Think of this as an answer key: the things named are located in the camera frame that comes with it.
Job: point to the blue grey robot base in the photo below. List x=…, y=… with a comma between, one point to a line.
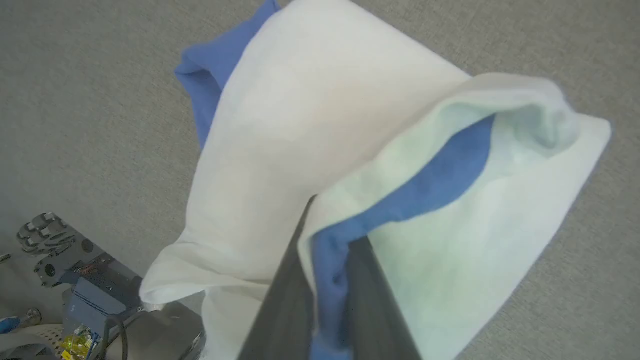
x=95, y=300

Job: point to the grey robot torso cover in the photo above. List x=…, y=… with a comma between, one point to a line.
x=165, y=335

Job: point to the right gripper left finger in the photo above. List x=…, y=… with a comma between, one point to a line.
x=280, y=310

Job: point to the robot base omni wheel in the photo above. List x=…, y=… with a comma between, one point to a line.
x=45, y=235

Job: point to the blue and white shirt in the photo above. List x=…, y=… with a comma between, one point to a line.
x=310, y=125

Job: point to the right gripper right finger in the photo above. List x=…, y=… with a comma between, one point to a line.
x=372, y=310

